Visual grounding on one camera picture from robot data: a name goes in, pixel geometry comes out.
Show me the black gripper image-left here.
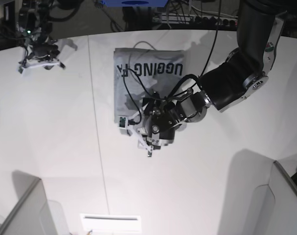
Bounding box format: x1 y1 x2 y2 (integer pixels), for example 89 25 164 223
26 36 60 61

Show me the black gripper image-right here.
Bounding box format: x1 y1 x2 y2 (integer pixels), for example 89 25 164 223
143 92 176 147

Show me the grey T-shirt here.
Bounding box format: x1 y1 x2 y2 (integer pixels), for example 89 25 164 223
114 47 185 124

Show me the blue box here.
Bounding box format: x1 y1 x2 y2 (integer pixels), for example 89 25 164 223
100 0 168 7

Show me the white power strip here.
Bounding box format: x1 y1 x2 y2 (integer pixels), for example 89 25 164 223
152 13 238 31

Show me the white slotted tray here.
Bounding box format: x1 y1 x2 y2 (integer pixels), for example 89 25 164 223
80 213 142 233

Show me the grey partition panel right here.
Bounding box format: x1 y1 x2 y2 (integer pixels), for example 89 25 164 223
242 161 297 235

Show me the grey partition panel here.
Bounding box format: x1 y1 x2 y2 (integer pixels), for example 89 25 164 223
242 161 297 235
0 177 58 235

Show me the grey partition panel left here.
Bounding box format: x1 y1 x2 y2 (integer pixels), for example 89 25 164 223
0 177 58 235

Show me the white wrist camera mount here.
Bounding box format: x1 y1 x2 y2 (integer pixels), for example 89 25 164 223
118 110 154 157
18 40 66 74

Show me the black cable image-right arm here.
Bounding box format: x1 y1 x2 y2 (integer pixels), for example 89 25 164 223
114 30 215 118

